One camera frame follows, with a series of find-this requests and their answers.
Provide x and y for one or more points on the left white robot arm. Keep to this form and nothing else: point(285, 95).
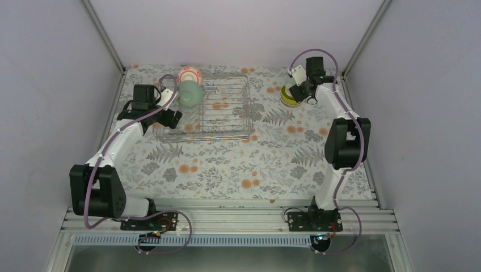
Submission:
point(96, 187)

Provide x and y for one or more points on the pale green bowl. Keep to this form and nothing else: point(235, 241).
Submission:
point(290, 82)
point(190, 94)

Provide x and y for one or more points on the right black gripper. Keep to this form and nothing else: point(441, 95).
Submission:
point(298, 96)

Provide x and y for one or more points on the wire dish rack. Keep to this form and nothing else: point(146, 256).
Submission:
point(223, 114)

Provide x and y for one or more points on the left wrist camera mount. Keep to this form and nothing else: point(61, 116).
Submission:
point(167, 98)

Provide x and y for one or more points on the red patterned white bowl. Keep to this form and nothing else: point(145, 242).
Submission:
point(191, 73)

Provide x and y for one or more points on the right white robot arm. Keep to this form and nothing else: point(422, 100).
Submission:
point(348, 138)

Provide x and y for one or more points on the floral tablecloth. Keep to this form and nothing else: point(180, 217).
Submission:
point(283, 158)

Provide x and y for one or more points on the grey slotted cable duct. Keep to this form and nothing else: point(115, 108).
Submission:
point(197, 240)

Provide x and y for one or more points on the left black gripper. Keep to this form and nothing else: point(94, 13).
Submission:
point(166, 120)

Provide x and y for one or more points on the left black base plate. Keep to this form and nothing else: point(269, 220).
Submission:
point(161, 222)

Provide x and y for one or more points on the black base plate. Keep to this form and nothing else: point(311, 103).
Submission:
point(319, 221)
point(161, 222)

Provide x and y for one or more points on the yellow green bowl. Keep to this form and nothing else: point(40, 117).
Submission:
point(286, 97)

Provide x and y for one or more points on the aluminium rail frame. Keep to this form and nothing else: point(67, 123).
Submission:
point(265, 216)

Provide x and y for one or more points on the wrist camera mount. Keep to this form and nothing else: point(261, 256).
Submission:
point(299, 73)
point(167, 98)

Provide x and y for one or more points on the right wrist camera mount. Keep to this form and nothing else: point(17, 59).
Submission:
point(299, 73)

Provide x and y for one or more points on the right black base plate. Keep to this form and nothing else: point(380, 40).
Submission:
point(319, 221)

